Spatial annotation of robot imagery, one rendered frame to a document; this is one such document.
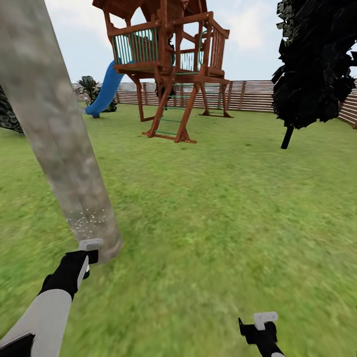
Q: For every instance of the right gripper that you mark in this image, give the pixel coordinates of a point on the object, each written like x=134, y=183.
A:
x=253, y=336

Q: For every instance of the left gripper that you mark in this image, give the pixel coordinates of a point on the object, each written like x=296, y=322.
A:
x=93, y=256

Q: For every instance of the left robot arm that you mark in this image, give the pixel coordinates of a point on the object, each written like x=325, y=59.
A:
x=39, y=331

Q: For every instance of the bush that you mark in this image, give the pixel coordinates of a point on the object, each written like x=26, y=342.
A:
x=93, y=97
x=88, y=84
x=7, y=115

